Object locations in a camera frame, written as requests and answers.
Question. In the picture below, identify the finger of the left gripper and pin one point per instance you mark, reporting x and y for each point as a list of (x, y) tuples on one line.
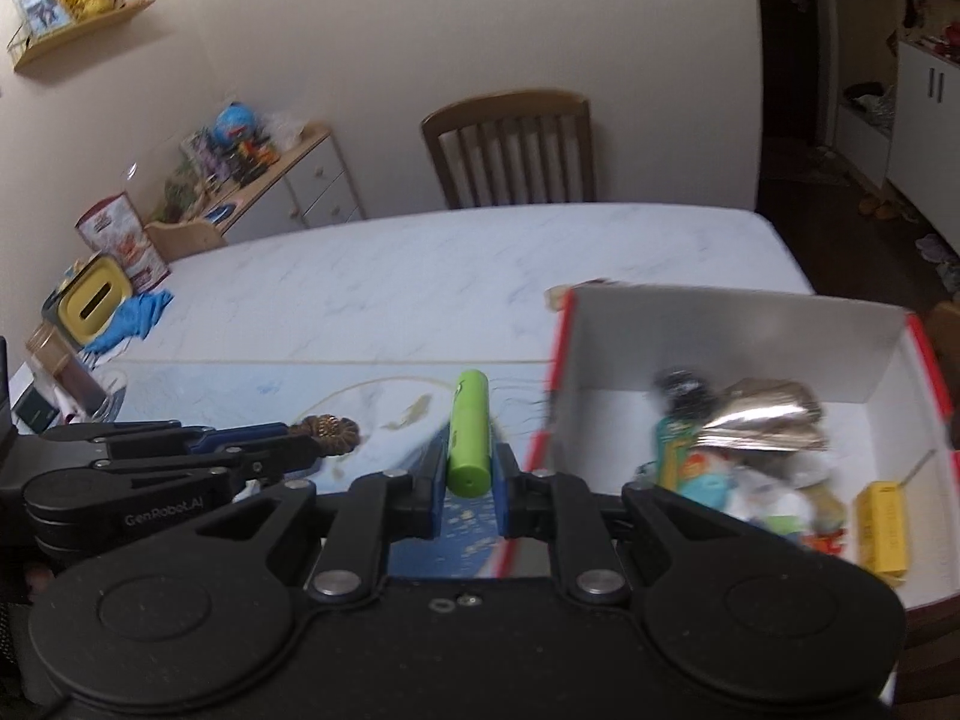
[(270, 459), (163, 437)]

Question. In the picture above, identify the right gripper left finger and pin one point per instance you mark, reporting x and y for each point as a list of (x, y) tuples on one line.
[(377, 511)]

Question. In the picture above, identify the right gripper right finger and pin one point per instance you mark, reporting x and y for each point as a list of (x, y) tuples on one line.
[(558, 510)]

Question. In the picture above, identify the green cylindrical tube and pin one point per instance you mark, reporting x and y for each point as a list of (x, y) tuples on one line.
[(469, 450)]

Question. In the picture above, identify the silver foil bag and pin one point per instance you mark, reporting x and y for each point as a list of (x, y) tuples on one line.
[(764, 415)]

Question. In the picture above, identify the white orange plastic bag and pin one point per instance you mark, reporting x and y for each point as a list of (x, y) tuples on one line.
[(790, 495)]

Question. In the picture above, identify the brown flower-shaped ornament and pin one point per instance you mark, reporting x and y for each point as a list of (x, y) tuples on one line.
[(335, 436)]

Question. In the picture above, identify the blue cloth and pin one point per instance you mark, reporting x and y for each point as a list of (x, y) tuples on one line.
[(134, 318)]

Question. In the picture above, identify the yellow tissue box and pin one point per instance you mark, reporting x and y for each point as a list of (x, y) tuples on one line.
[(83, 304)]

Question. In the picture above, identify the small wooden child chair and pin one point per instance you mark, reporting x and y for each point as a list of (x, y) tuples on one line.
[(181, 240)]

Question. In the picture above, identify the round wooden disc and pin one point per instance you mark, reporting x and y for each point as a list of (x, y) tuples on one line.
[(557, 296)]

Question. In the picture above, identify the red white snack box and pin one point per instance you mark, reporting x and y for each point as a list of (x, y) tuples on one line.
[(113, 227)]

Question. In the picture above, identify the white wood sideboard cabinet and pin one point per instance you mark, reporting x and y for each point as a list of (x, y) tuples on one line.
[(307, 188)]

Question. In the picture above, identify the blue globe toy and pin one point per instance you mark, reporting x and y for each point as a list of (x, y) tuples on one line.
[(235, 124)]

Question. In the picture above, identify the small yellow box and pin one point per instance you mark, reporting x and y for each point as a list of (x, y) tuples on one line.
[(882, 545)]

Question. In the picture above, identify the red white cardboard box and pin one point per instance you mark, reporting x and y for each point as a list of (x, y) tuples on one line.
[(826, 419)]

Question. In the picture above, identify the wooden chair behind table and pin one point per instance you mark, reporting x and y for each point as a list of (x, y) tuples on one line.
[(523, 147)]

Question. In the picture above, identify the small framed photo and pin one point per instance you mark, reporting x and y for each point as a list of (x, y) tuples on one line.
[(42, 18)]

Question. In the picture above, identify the wooden wall shelf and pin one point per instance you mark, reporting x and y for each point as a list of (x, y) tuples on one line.
[(24, 51)]

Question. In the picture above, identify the white wall cabinet unit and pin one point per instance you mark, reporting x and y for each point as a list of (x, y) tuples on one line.
[(895, 89)]

